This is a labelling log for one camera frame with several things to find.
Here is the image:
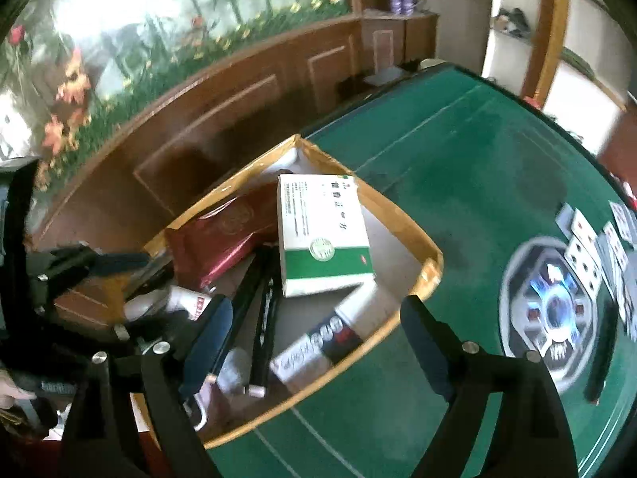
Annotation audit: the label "white shelf unit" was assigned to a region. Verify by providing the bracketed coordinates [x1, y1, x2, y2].
[482, 0, 637, 113]

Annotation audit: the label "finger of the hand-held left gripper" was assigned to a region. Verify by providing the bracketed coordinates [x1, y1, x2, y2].
[45, 306, 175, 365]
[27, 241, 152, 292]

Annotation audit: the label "floral wall mural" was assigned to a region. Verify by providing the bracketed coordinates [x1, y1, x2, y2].
[0, 0, 350, 191]

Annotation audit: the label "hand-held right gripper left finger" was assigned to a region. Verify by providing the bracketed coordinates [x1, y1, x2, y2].
[60, 295, 236, 478]

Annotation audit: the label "pile of playing cards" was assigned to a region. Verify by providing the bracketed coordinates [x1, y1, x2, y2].
[555, 199, 637, 339]

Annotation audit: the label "clear white-framed goggles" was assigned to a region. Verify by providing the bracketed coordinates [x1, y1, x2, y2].
[185, 386, 220, 433]

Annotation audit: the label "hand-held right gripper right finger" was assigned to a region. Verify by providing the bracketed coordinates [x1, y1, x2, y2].
[399, 295, 580, 478]

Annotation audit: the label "brown wooden panel cabinet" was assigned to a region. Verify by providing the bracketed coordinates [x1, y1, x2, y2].
[25, 10, 441, 260]

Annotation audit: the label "white medicine box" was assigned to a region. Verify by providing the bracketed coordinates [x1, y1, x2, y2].
[277, 173, 377, 298]

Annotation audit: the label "white bottle with red label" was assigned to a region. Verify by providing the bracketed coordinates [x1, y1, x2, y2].
[123, 286, 220, 323]

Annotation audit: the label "black rod with white end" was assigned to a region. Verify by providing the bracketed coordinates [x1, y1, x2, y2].
[249, 259, 280, 399]

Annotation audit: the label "black long bar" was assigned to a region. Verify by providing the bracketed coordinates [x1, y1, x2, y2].
[231, 244, 274, 359]

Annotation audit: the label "yellow wooden door frame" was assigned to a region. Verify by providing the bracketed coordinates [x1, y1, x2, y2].
[528, 0, 571, 105]

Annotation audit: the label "white and black carton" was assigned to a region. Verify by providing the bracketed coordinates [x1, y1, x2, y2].
[270, 281, 394, 394]

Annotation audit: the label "dark shoes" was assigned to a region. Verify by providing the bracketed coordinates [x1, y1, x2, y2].
[492, 7, 531, 39]

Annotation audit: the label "red foil packet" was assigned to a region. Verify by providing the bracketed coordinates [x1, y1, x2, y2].
[166, 186, 280, 290]

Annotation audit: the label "round table control panel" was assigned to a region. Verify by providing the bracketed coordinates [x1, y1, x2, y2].
[499, 236, 614, 395]

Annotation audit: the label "person's left hand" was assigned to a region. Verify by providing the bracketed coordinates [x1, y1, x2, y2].
[0, 372, 39, 412]

